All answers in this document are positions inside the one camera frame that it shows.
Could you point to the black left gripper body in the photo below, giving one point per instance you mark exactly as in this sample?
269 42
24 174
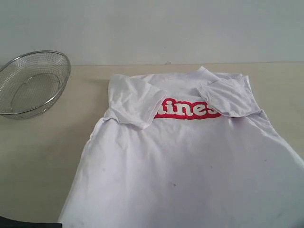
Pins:
8 223

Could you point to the white t-shirt red lettering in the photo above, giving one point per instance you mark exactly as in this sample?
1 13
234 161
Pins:
185 150

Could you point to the metal mesh strainer bowl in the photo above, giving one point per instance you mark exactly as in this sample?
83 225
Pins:
31 83

